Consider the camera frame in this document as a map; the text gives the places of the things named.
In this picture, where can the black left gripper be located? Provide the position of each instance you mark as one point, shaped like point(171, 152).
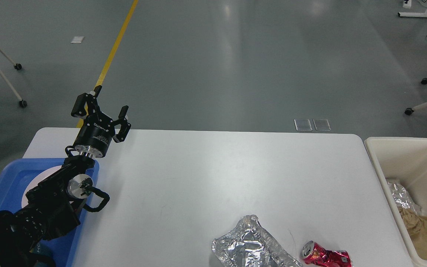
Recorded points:
point(98, 129)

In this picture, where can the pink plate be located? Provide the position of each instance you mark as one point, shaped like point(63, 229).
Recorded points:
point(40, 177)

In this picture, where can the aluminium foil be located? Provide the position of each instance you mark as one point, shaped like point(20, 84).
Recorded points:
point(402, 197)
point(248, 244)

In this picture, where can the brown paper ball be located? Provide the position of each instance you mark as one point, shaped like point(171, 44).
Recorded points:
point(411, 220)

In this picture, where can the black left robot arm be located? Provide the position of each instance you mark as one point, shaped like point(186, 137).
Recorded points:
point(55, 202)

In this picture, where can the beige plastic bin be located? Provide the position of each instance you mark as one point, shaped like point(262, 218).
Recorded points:
point(404, 159)

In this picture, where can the blue plastic tray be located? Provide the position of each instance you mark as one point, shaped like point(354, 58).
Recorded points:
point(13, 180)

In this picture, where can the clear floor plates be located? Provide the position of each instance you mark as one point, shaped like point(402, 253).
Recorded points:
point(306, 125)

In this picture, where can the crushed red can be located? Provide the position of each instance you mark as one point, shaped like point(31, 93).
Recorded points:
point(314, 254)

